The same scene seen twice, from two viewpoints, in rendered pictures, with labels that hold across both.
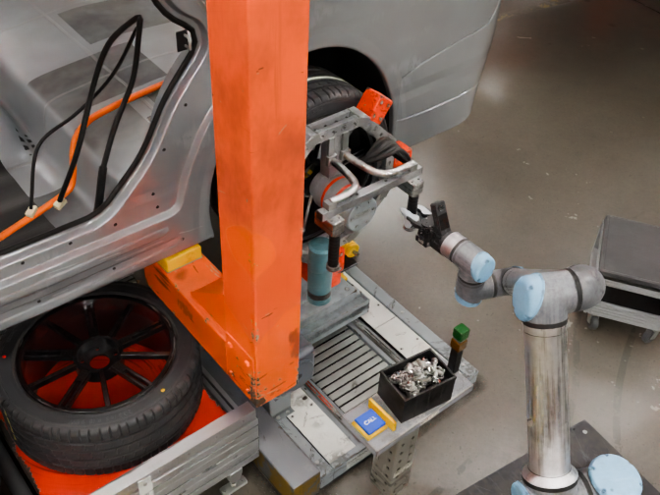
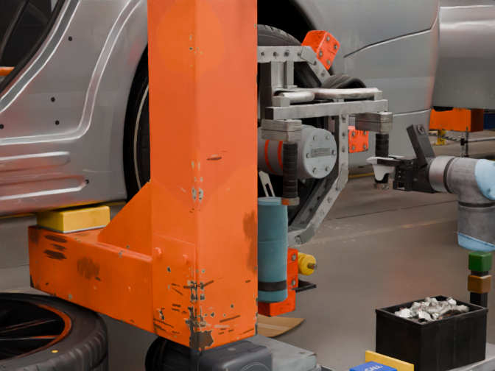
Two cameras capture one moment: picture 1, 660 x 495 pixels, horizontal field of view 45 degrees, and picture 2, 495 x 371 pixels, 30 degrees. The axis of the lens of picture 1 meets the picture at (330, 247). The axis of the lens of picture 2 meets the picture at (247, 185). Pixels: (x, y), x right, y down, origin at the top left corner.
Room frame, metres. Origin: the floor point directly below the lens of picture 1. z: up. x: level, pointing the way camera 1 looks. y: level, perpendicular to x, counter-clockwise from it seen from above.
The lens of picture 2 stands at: (-0.28, 0.13, 1.13)
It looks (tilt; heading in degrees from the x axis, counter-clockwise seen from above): 9 degrees down; 359
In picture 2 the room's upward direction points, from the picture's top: straight up
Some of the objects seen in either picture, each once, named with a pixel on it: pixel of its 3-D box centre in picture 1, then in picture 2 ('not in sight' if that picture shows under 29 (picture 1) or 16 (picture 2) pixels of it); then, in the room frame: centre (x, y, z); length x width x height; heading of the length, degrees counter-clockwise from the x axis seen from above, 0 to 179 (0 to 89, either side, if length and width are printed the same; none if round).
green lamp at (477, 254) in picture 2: (461, 332); (479, 261); (1.74, -0.43, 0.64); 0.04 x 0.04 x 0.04; 41
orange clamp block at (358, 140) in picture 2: (396, 156); (349, 139); (2.39, -0.22, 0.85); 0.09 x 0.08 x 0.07; 131
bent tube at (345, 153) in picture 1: (379, 151); (332, 80); (2.15, -0.14, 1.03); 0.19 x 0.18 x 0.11; 41
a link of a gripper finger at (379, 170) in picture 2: (408, 220); (378, 168); (2.09, -0.26, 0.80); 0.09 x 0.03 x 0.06; 51
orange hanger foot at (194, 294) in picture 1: (201, 280); (113, 231); (1.85, 0.41, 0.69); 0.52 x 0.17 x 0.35; 41
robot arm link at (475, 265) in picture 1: (472, 261); (475, 179); (1.90, -0.46, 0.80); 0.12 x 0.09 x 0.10; 41
